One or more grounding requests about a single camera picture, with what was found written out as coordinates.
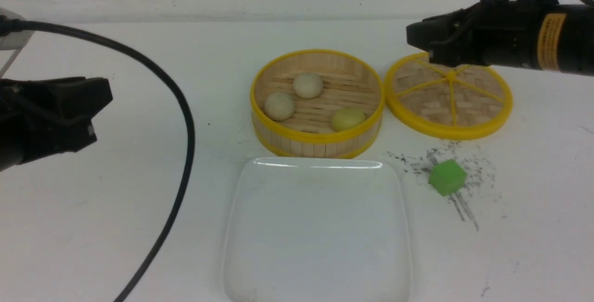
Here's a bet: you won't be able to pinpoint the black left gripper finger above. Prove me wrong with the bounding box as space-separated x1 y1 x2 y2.
1 77 113 120
9 116 97 166

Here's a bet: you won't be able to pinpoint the yellow-rimmed bamboo steamer basket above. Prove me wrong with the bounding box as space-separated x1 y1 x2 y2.
250 50 385 159

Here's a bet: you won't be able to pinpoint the white square plate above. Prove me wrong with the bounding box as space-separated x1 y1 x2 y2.
220 157 413 302

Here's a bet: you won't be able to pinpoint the yellow-rimmed bamboo steamer lid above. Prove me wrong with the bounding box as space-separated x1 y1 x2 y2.
384 52 513 141

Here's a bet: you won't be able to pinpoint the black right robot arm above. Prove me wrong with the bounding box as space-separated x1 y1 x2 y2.
407 0 594 76

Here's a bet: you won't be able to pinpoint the yellow steamed bun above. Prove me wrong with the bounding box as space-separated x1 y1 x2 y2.
330 107 366 132

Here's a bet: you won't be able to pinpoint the green cube block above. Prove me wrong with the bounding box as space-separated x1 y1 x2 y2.
429 160 468 197

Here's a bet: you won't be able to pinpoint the white steamed bun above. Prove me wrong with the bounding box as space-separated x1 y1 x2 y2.
293 72 324 100
264 91 295 122

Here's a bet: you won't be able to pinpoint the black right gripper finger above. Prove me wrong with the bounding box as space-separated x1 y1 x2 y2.
428 33 483 67
407 9 469 48

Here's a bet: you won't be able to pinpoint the black left camera cable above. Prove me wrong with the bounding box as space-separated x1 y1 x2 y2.
0 19 196 302

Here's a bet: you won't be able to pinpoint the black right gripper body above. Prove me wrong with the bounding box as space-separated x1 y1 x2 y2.
458 0 539 69

